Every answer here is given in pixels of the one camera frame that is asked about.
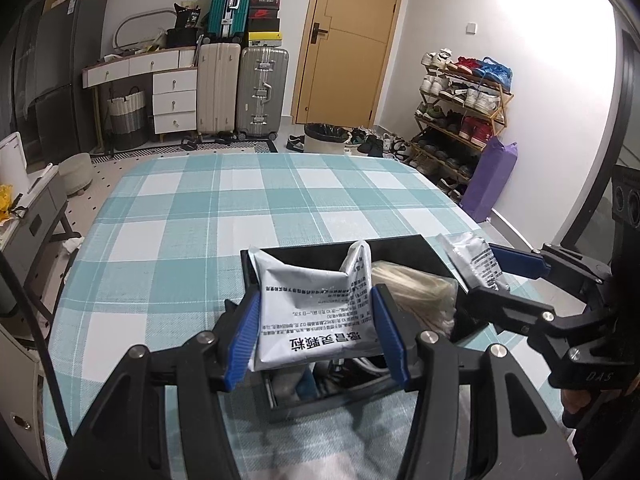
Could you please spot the yellow snack packet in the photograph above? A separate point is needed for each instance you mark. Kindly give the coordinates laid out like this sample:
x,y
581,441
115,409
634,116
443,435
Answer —
x,y
5,202

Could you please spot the grey side table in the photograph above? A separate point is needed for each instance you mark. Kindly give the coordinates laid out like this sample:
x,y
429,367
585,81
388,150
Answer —
x,y
35,225

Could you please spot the beige suitcase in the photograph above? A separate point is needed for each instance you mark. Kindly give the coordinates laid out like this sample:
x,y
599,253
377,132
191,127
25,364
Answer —
x,y
217,90

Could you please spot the woven laundry basket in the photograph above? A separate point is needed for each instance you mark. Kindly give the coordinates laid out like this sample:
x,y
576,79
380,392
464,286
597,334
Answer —
x,y
126,120

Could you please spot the silver suitcase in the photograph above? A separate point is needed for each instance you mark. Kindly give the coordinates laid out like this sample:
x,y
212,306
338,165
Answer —
x,y
262,90

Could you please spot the teal checked tablecloth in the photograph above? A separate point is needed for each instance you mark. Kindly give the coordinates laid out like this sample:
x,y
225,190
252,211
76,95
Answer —
x,y
175,240

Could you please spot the white drawer dresser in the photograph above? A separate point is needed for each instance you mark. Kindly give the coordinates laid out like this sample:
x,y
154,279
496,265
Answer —
x,y
170,90

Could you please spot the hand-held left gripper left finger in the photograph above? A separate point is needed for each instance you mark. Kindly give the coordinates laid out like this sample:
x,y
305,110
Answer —
x,y
244,341

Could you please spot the round grey stool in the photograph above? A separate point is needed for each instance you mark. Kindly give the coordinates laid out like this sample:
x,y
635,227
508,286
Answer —
x,y
75,172

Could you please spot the wooden shoe rack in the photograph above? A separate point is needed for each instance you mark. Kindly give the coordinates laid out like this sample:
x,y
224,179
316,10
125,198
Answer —
x,y
460,110

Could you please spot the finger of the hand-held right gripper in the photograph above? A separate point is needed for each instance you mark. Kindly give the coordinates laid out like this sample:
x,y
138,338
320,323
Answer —
x,y
520,262
510,310

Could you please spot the yellow wooden door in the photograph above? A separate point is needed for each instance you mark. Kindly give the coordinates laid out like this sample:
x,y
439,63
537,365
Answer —
x,y
350,45

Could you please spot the group of floor shoes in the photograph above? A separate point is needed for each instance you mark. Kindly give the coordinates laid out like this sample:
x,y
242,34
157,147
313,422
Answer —
x,y
375,144

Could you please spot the white medicine sachet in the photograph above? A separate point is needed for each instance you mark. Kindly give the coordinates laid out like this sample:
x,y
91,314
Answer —
x,y
310,305
472,260

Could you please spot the teal suitcase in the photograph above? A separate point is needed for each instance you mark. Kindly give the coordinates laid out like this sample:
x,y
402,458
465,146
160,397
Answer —
x,y
230,5

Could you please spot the black trash bin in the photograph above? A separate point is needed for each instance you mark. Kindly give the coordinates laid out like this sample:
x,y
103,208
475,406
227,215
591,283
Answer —
x,y
325,137

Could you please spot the oval mirror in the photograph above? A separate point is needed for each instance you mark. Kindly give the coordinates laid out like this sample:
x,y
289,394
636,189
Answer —
x,y
122,25

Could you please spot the purple fabric bag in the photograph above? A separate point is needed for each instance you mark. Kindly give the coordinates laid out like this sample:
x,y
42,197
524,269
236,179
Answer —
x,y
487,180

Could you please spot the stack of shoe boxes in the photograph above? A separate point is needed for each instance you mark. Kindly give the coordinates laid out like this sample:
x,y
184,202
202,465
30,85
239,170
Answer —
x,y
265,15

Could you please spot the grey refrigerator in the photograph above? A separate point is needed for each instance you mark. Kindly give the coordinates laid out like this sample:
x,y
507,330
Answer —
x,y
75,70

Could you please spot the black bag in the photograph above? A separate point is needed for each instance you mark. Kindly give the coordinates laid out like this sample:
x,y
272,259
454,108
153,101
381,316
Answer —
x,y
182,35

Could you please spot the beige cabinet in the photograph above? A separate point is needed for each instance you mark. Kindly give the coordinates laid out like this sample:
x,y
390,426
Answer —
x,y
20,390

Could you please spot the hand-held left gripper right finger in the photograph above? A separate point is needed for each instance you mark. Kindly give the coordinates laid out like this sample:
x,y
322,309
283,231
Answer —
x,y
392,340

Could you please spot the black storage box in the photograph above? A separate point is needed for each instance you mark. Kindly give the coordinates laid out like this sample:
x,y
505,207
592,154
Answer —
x,y
300,400

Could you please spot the crumpled white tissue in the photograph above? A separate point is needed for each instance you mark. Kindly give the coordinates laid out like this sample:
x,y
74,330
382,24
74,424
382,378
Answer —
x,y
72,245

